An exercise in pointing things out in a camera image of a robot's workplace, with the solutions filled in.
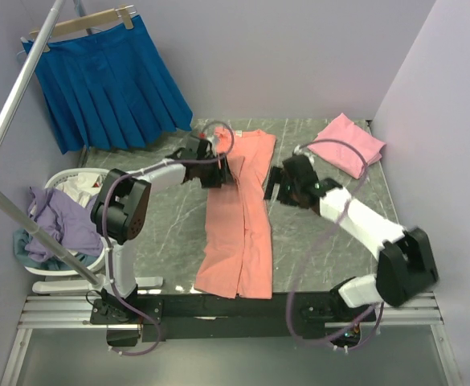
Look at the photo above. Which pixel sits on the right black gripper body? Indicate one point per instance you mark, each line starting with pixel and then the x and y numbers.
pixel 288 190

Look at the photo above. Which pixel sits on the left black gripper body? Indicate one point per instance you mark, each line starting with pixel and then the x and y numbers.
pixel 210 174

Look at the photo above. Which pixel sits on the salmon orange t shirt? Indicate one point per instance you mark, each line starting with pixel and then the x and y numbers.
pixel 238 254

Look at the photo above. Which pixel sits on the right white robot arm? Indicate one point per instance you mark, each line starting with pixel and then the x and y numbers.
pixel 406 265

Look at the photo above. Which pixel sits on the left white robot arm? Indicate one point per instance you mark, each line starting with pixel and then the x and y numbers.
pixel 120 208

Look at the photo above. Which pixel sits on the folded pink t shirt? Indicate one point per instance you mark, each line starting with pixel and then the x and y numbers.
pixel 346 146

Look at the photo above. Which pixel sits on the black base beam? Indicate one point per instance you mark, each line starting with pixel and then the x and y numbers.
pixel 204 316

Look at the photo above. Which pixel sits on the white garment in basket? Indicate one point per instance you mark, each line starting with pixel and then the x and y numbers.
pixel 83 187

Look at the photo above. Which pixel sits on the blue pleated skirt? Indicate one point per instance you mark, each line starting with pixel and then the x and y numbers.
pixel 110 90

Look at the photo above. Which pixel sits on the lavender shirt in basket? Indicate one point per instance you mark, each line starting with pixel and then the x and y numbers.
pixel 65 220

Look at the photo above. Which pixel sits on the white laundry basket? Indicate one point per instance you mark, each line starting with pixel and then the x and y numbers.
pixel 92 264

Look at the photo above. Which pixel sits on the wooden clip hanger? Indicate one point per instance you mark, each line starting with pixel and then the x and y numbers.
pixel 122 14

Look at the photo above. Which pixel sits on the blue grey cloth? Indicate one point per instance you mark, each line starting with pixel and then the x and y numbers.
pixel 32 254

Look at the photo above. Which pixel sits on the white clothes rack pole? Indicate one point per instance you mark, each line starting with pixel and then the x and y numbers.
pixel 7 113

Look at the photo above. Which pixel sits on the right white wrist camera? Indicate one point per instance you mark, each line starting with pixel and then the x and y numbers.
pixel 299 150

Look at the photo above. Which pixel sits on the aluminium rail frame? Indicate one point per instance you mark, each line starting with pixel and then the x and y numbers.
pixel 71 312

